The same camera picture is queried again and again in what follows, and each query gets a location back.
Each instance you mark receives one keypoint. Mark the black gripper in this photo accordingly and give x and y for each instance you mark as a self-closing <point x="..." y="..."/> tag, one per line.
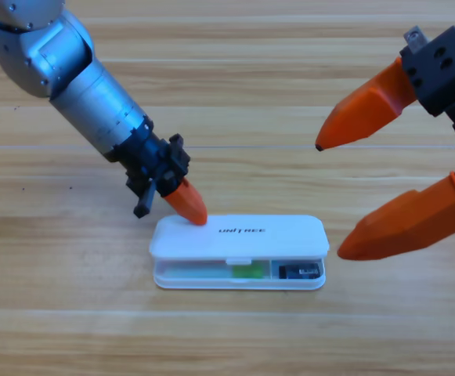
<point x="152" y="160"/>
<point x="450" y="74"/>

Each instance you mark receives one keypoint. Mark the white Unitree pencil case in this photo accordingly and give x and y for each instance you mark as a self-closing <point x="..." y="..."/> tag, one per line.
<point x="250" y="239"/>

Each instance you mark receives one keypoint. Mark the eraser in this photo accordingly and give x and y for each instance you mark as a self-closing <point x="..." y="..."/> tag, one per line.
<point x="299" y="271"/>

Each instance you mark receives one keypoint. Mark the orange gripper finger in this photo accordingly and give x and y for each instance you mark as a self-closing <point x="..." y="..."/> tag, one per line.
<point x="407" y="223"/>

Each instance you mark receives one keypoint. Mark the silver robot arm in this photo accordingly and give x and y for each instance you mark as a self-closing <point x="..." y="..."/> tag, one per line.
<point x="70" y="78"/>

